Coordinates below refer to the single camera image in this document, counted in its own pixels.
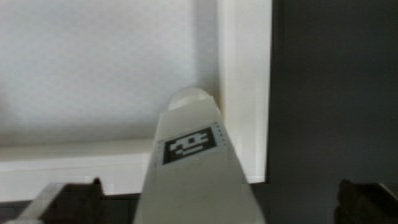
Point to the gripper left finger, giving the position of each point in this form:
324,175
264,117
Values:
68,204

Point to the white desk leg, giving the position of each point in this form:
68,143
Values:
196,190

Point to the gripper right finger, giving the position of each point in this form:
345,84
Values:
367,203

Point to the white desk tabletop tray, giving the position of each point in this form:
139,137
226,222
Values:
100,56

